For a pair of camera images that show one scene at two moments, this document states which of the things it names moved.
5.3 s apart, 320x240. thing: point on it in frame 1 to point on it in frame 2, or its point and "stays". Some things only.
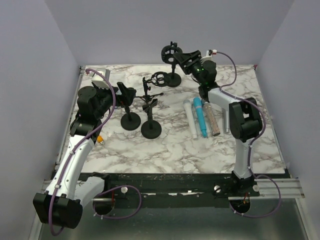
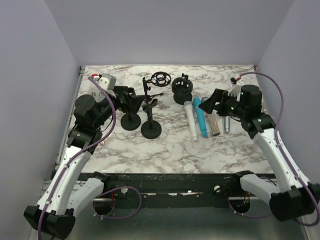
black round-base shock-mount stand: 174,79 to 182,88
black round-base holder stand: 130,121 stays
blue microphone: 198,106 stays
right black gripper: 184,58 to 219,95
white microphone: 187,105 stays
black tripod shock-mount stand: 158,78 stays
